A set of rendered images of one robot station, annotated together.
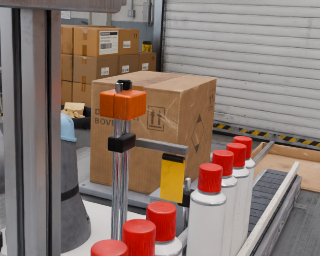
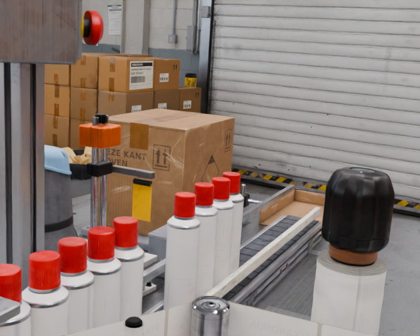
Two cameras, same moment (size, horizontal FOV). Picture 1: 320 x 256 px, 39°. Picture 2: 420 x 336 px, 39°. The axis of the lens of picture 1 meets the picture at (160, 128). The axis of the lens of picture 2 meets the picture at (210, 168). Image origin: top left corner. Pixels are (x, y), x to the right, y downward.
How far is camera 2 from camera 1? 0.31 m
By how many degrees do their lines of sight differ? 2
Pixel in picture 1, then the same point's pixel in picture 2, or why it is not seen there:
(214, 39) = (273, 73)
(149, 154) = (155, 195)
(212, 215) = (185, 237)
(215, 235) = (188, 257)
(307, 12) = (385, 41)
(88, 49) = (116, 83)
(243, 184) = (226, 215)
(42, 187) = (27, 202)
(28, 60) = (16, 97)
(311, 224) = not seen: hidden behind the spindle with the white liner
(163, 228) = (125, 236)
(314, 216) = not seen: hidden behind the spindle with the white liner
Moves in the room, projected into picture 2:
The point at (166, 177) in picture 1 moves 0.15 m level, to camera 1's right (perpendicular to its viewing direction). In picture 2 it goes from (137, 199) to (243, 206)
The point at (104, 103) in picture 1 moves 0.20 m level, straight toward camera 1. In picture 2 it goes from (83, 134) to (61, 165)
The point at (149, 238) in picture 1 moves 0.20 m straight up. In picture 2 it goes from (108, 239) to (112, 71)
